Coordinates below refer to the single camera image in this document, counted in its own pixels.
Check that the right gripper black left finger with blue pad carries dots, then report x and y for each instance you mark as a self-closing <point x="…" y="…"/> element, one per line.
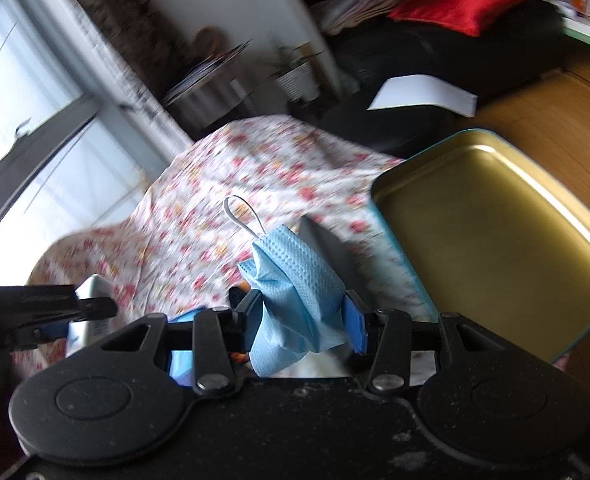
<point x="219" y="334"/>

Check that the folded striped blanket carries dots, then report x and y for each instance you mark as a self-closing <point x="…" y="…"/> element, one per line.
<point x="332" y="16"/>

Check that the light blue face mask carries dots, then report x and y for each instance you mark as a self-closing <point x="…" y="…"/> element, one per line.
<point x="302" y="298"/>

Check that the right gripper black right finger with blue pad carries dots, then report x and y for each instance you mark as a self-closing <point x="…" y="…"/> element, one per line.
<point x="380" y="344"/>

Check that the floral tablecloth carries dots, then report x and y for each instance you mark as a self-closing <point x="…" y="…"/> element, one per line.
<point x="179" y="251"/>

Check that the black rectangular box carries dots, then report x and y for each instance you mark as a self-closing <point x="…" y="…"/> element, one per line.
<point x="335" y="253"/>

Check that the black leather sofa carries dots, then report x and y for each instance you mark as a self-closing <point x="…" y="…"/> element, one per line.
<point x="510" y="53"/>

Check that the white paper sheet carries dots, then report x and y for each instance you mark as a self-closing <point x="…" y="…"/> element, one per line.
<point x="424" y="90"/>

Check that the blue Tempo tissue pack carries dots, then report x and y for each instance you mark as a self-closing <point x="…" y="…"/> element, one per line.
<point x="181" y="358"/>

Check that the small white tissue packet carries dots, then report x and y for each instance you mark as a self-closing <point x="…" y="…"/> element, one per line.
<point x="97" y="319"/>

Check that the potted plant white pot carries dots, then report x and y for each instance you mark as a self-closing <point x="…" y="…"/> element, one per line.
<point x="294" y="74"/>

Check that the glass side table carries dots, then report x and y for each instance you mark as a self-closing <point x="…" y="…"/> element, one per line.
<point x="211" y="90"/>

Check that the red satin cushion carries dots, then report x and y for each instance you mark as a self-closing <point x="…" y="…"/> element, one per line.
<point x="468" y="17"/>

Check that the gold teal metal tin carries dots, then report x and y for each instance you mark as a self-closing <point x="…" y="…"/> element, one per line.
<point x="488" y="233"/>

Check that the patterned curtain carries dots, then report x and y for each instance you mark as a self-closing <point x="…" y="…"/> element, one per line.
<point x="146" y="56"/>

